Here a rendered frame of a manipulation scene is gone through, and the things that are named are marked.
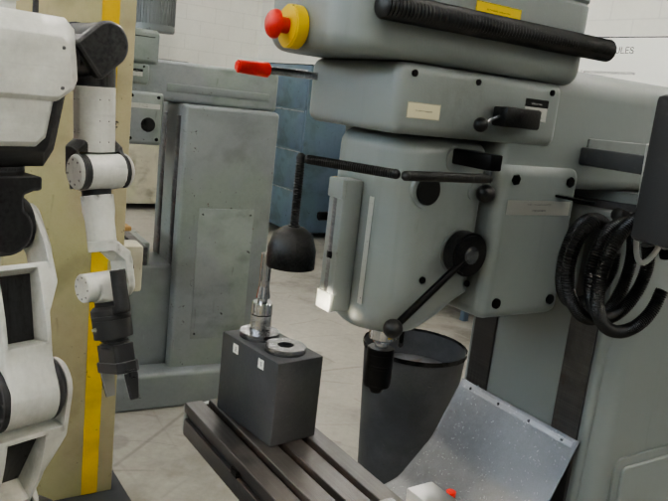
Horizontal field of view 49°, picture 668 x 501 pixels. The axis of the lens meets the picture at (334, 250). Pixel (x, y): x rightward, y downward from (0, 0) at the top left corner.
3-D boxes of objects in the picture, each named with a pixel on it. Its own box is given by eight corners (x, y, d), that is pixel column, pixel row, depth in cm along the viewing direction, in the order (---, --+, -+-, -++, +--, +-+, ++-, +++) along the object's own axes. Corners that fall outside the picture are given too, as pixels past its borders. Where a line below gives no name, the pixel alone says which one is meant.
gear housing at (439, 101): (393, 133, 101) (403, 59, 99) (304, 118, 120) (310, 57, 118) (557, 147, 119) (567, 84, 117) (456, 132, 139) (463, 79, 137)
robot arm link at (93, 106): (57, 185, 164) (56, 83, 160) (108, 183, 174) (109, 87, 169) (83, 192, 157) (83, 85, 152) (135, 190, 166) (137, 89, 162)
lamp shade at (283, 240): (255, 263, 107) (259, 223, 106) (284, 257, 113) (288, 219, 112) (295, 274, 103) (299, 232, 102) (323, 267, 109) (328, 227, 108)
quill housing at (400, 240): (377, 346, 110) (404, 134, 104) (308, 306, 127) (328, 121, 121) (469, 336, 121) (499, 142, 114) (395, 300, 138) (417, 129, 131)
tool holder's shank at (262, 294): (272, 301, 164) (276, 253, 162) (263, 304, 161) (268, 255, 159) (260, 298, 166) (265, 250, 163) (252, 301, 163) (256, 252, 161)
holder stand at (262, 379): (269, 447, 153) (278, 358, 149) (216, 407, 169) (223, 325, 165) (314, 435, 161) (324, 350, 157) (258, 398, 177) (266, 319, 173)
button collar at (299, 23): (295, 48, 100) (299, 2, 99) (274, 48, 105) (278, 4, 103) (307, 50, 101) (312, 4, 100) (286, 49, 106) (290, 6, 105)
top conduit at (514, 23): (387, 18, 90) (391, -12, 90) (368, 19, 94) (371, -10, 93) (615, 62, 115) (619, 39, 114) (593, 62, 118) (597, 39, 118)
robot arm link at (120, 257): (87, 300, 167) (82, 242, 166) (122, 295, 173) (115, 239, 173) (102, 301, 162) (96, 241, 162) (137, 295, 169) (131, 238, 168)
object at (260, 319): (274, 330, 166) (276, 306, 165) (261, 335, 162) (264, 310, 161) (257, 325, 168) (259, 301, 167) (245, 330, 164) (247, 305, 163)
